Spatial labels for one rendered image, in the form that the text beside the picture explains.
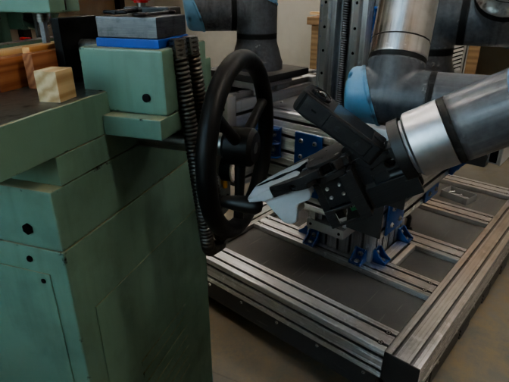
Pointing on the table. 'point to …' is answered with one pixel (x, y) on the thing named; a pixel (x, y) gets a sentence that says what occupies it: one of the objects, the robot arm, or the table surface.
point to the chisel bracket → (39, 7)
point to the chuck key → (123, 10)
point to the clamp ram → (73, 39)
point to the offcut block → (54, 84)
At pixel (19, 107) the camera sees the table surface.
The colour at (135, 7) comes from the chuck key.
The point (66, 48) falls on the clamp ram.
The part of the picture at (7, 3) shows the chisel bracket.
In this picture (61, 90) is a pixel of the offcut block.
